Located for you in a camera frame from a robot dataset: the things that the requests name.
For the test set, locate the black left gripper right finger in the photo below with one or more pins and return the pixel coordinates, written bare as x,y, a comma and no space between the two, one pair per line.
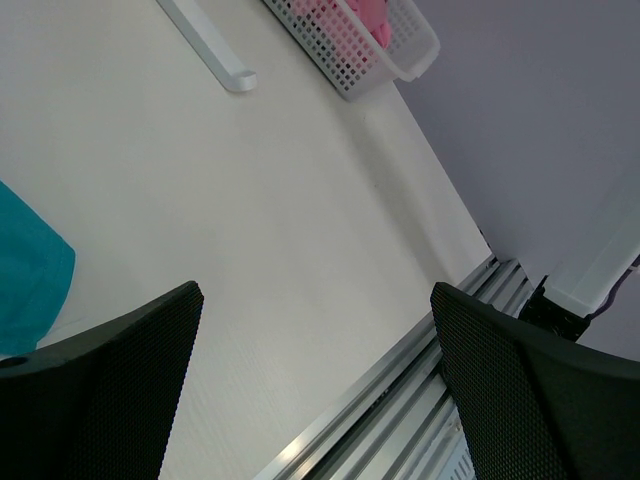
534,405

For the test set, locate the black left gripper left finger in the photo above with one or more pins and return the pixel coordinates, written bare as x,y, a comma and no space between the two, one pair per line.
100,404

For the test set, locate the pink t shirt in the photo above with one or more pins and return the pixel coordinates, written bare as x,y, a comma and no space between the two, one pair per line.
338,38

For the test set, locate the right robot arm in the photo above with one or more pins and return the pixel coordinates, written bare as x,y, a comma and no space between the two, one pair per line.
584,278

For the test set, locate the teal t shirt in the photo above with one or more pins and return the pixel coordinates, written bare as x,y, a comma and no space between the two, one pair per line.
37,268

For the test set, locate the white and metal clothes rack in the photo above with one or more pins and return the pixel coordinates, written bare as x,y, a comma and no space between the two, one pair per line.
210,46

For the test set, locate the white plastic basket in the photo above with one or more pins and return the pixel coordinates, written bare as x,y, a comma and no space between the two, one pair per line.
413,49

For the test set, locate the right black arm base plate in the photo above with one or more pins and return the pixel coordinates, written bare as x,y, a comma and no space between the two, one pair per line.
547,315

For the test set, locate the slotted white cable duct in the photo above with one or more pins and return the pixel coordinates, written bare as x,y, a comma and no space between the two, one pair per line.
459,466

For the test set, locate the aluminium mounting rail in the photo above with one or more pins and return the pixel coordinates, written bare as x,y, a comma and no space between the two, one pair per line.
398,421

